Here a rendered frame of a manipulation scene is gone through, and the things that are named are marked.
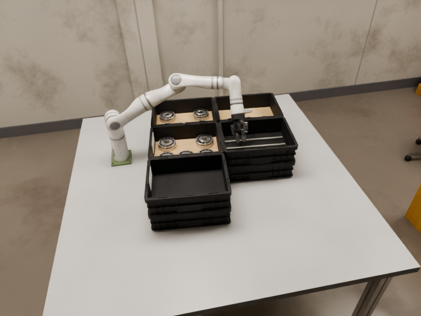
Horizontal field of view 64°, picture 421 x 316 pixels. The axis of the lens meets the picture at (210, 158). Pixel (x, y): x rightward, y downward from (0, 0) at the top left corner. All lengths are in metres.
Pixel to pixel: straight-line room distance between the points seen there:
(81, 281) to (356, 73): 3.64
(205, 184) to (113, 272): 0.59
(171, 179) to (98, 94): 2.11
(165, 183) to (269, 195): 0.56
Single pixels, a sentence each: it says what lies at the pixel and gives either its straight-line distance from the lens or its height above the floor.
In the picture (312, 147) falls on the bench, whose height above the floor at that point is 0.70.
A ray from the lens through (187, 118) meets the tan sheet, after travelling 2.22.
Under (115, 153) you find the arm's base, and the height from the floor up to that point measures 0.78.
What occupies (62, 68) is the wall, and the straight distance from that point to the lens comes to 3.65.
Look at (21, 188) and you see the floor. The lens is 3.39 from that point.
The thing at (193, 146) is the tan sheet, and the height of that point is 0.83.
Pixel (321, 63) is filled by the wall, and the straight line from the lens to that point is 4.06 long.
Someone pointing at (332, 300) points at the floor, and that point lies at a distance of 2.38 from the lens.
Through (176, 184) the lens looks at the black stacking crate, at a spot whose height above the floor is 0.83.
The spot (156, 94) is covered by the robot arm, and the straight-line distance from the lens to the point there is 1.92.
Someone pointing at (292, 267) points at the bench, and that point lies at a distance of 1.60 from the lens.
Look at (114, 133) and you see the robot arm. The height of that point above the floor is 0.92.
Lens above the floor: 2.02
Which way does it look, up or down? 39 degrees down
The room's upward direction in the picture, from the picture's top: 2 degrees counter-clockwise
